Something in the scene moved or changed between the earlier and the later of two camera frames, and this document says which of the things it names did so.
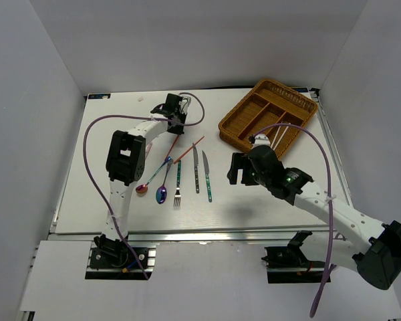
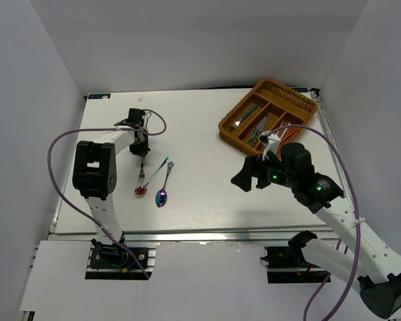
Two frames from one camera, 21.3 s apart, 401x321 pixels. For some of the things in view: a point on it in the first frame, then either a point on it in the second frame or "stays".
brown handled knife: (196, 164) to (260, 127)
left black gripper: (179, 131) to (142, 150)
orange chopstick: (172, 148) to (289, 135)
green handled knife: (206, 170) to (252, 136)
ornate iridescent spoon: (161, 194) stays
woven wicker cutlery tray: (275, 110) stays
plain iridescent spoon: (142, 188) stays
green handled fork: (178, 197) to (234, 126)
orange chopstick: (190, 148) to (282, 140)
